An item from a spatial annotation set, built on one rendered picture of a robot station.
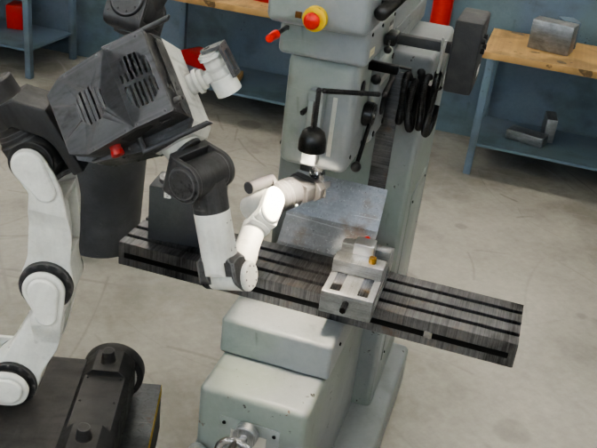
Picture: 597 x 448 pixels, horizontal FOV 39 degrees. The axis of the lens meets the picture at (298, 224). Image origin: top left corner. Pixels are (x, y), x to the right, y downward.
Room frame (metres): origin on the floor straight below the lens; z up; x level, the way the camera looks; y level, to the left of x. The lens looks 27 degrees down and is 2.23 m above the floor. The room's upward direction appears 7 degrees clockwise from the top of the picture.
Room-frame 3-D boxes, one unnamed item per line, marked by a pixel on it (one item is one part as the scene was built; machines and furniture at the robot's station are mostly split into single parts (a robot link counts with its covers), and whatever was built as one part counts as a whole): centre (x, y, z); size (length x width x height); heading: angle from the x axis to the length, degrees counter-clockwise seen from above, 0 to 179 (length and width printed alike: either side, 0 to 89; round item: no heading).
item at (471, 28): (2.44, -0.44, 1.62); 0.20 x 0.09 x 0.21; 166
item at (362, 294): (2.16, -0.20, 0.99); 0.35 x 0.15 x 0.11; 167
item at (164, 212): (2.35, 0.35, 1.04); 0.22 x 0.12 x 0.20; 83
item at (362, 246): (2.19, -0.20, 1.05); 0.06 x 0.05 x 0.06; 77
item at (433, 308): (2.22, -0.08, 0.90); 1.24 x 0.23 x 0.08; 76
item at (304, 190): (2.16, 0.02, 1.23); 0.13 x 0.12 x 0.10; 53
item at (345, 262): (2.14, -0.19, 1.03); 0.15 x 0.06 x 0.04; 77
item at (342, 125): (2.24, -0.04, 1.47); 0.21 x 0.19 x 0.32; 76
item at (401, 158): (2.83, -0.19, 0.78); 0.50 x 0.47 x 1.56; 166
